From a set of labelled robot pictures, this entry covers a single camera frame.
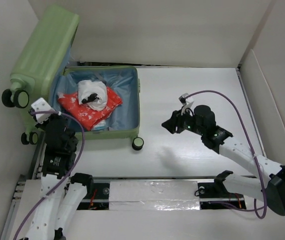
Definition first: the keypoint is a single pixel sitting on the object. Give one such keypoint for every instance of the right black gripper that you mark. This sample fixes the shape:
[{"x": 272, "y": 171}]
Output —
[{"x": 175, "y": 120}]

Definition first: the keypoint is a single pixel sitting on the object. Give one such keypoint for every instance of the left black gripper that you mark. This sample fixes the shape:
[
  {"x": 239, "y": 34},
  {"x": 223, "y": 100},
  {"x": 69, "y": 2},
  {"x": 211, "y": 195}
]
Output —
[{"x": 44, "y": 123}]

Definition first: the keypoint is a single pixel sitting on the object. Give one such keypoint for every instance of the red white patterned cloth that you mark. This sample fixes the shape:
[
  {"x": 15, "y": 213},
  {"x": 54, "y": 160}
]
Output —
[{"x": 83, "y": 113}]

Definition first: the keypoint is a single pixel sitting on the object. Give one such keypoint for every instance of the white blue plastic packet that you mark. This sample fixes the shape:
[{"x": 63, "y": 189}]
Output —
[{"x": 100, "y": 126}]

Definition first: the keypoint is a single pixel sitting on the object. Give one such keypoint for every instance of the green suitcase with blue lining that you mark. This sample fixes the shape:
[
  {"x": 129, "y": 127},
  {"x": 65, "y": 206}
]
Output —
[{"x": 42, "y": 71}]

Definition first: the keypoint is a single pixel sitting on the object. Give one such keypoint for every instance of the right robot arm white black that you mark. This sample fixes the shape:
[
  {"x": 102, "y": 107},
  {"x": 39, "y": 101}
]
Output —
[{"x": 268, "y": 183}]

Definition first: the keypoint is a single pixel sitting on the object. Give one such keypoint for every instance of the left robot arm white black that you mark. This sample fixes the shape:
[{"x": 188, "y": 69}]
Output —
[{"x": 60, "y": 192}]

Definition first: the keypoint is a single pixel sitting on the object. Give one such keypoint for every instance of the silver tape strip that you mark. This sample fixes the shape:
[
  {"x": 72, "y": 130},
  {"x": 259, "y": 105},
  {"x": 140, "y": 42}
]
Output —
[{"x": 153, "y": 195}]

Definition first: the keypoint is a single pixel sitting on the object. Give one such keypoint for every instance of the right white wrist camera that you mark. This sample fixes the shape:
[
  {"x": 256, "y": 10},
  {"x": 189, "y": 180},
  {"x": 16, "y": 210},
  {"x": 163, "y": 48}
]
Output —
[{"x": 187, "y": 102}]

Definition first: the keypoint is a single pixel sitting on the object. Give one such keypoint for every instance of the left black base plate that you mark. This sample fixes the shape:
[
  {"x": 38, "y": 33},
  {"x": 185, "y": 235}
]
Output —
[{"x": 98, "y": 200}]

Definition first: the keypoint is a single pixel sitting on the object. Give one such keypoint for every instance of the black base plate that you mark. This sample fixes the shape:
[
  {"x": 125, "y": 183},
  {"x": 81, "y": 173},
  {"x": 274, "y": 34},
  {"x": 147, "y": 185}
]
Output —
[
  {"x": 211, "y": 198},
  {"x": 98, "y": 200}
]

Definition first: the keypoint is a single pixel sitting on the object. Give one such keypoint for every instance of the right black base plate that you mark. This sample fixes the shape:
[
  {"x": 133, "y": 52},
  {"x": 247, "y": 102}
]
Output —
[{"x": 211, "y": 198}]

